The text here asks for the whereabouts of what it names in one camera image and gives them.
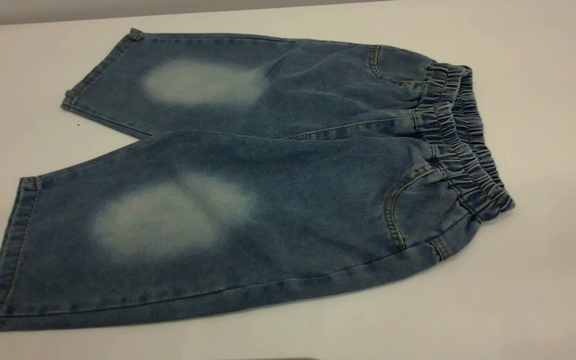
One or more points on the blue denim shorts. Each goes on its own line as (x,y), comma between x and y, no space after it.
(293,165)

